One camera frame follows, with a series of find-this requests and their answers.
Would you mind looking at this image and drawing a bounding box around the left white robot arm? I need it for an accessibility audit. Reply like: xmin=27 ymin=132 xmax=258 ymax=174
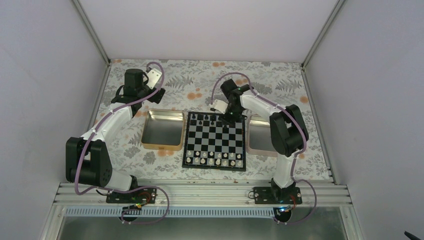
xmin=65 ymin=66 xmax=166 ymax=203

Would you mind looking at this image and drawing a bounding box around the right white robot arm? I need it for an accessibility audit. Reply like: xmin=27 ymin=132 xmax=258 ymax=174
xmin=212 ymin=79 xmax=309 ymax=204

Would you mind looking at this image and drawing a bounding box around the pink metal tin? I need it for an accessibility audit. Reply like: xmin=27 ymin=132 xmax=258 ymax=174
xmin=246 ymin=115 xmax=278 ymax=158

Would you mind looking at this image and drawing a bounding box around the black white chessboard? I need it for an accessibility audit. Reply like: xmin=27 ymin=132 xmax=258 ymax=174
xmin=182 ymin=111 xmax=247 ymax=172

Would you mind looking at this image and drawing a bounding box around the gold metal tin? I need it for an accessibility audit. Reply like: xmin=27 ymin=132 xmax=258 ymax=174
xmin=141 ymin=109 xmax=186 ymax=151

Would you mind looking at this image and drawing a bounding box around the floral table mat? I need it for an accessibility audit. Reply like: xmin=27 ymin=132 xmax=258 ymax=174
xmin=107 ymin=60 xmax=330 ymax=181

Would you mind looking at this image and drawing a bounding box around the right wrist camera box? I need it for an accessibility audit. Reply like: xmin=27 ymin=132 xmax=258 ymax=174
xmin=210 ymin=99 xmax=228 ymax=114

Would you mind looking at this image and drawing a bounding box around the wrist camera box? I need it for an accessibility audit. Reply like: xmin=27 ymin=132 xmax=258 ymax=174
xmin=146 ymin=67 xmax=162 ymax=90
xmin=210 ymin=99 xmax=228 ymax=114

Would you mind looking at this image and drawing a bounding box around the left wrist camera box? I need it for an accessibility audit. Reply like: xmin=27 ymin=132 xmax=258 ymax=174
xmin=146 ymin=67 xmax=162 ymax=90

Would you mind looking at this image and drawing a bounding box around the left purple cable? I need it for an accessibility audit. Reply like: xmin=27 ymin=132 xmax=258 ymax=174
xmin=73 ymin=61 xmax=170 ymax=226

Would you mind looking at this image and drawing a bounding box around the purple cable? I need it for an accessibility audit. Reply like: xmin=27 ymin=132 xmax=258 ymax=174
xmin=73 ymin=61 xmax=170 ymax=226
xmin=210 ymin=72 xmax=318 ymax=226

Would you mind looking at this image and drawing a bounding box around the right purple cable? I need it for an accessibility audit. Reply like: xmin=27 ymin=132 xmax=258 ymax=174
xmin=210 ymin=72 xmax=318 ymax=226

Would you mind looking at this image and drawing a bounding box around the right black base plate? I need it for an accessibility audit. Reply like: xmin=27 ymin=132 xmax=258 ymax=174
xmin=247 ymin=186 xmax=303 ymax=205

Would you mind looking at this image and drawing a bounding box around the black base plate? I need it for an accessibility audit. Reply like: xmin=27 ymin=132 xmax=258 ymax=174
xmin=247 ymin=186 xmax=303 ymax=205
xmin=106 ymin=187 xmax=157 ymax=205

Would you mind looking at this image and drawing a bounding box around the left frame post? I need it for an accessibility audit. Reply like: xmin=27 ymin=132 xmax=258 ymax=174
xmin=70 ymin=0 xmax=111 ymax=65

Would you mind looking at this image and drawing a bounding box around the frame post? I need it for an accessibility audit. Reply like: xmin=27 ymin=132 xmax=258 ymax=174
xmin=70 ymin=0 xmax=111 ymax=65
xmin=301 ymin=0 xmax=346 ymax=70

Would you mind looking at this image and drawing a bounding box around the aluminium frame rail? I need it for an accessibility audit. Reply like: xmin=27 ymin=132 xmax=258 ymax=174
xmin=53 ymin=180 xmax=353 ymax=207

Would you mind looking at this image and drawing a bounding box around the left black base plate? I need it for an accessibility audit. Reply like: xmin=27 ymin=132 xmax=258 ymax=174
xmin=106 ymin=187 xmax=157 ymax=205

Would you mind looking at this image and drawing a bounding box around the white slotted cable duct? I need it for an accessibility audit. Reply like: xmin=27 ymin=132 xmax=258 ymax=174
xmin=64 ymin=206 xmax=275 ymax=219

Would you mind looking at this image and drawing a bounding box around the right frame post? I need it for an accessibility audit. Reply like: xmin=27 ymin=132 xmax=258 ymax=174
xmin=301 ymin=0 xmax=346 ymax=70

